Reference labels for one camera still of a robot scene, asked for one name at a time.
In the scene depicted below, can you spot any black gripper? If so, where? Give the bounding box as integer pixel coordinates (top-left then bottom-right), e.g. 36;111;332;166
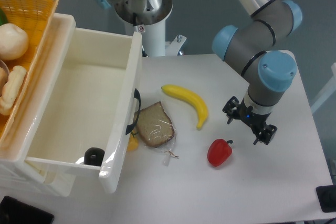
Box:
222;96;278;145

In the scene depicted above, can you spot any white top drawer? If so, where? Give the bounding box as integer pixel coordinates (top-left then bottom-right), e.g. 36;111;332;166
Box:
27;28;142;194

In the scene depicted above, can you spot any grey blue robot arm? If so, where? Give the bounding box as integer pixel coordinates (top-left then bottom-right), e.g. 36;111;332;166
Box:
96;0;302;144

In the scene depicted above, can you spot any black round object in drawer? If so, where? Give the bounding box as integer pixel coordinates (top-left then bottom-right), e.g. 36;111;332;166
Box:
83;147;105;166

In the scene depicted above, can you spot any white drawer cabinet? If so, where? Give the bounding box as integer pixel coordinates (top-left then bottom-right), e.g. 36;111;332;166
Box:
1;14;76;196

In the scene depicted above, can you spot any red toy bell pepper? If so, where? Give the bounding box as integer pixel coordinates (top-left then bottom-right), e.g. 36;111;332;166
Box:
207;138;233;167

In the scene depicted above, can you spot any yellow toy banana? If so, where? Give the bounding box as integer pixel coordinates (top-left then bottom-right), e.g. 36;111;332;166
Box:
161;84;208;130

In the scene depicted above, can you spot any bread slice in plastic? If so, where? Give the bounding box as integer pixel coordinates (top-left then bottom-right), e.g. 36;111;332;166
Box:
135;101;179;167

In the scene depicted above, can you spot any black device right edge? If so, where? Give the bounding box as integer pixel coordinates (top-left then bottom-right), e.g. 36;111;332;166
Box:
316;185;335;213

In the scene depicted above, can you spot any yellow toy pepper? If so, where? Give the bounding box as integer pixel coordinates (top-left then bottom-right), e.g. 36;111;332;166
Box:
127;131;139;152

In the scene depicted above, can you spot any beige bread roll toy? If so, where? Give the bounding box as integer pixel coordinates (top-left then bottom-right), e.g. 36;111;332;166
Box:
1;66;27;115

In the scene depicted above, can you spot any orange woven basket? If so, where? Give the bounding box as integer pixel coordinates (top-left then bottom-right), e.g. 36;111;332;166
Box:
1;0;59;142

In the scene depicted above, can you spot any white onion toy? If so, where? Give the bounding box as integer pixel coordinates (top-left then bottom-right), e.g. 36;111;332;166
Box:
1;23;29;61

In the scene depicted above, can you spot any black device bottom left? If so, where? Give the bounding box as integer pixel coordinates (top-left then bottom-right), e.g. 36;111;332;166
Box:
1;196;55;224

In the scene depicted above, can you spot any green vegetable toy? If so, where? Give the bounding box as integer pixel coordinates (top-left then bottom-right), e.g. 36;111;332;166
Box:
0;9;8;26

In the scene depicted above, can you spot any white frame right edge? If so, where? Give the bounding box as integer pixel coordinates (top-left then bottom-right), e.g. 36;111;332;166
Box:
310;63;335;114

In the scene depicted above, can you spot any black drawer handle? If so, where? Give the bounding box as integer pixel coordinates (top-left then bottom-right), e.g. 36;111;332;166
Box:
125;88;141;135

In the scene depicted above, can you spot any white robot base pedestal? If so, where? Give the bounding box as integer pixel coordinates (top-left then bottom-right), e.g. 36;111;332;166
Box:
114;0;187;57

